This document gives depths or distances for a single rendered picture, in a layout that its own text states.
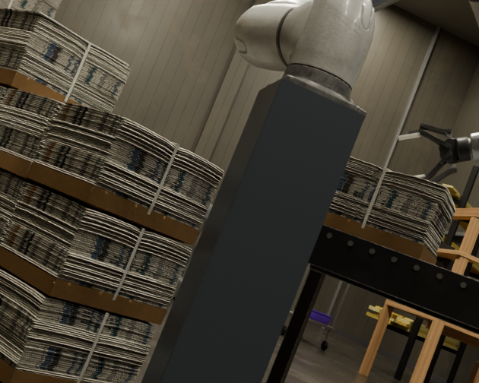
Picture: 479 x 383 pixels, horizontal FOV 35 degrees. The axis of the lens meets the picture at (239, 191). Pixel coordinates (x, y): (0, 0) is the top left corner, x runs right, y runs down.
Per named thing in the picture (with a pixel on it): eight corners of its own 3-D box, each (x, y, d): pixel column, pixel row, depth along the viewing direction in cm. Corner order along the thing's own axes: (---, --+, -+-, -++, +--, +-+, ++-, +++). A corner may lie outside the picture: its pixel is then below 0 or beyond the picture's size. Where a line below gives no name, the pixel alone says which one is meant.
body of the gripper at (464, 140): (467, 131, 232) (436, 136, 235) (471, 158, 230) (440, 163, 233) (468, 138, 239) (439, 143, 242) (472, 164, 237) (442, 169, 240)
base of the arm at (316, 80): (376, 121, 164) (385, 98, 164) (284, 79, 160) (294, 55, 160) (347, 128, 182) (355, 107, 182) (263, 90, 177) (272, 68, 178)
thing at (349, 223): (302, 216, 233) (306, 204, 234) (325, 233, 259) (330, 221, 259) (349, 234, 227) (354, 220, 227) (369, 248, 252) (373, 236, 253)
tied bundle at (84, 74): (9, 87, 219) (40, 14, 221) (-38, 74, 239) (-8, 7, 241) (106, 134, 247) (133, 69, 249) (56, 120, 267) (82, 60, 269)
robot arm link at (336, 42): (322, 64, 159) (360, -30, 161) (265, 60, 173) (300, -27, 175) (366, 96, 170) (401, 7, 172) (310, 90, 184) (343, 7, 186)
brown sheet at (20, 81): (11, 84, 219) (17, 71, 220) (-36, 73, 239) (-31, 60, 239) (106, 132, 247) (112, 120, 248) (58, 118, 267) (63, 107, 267)
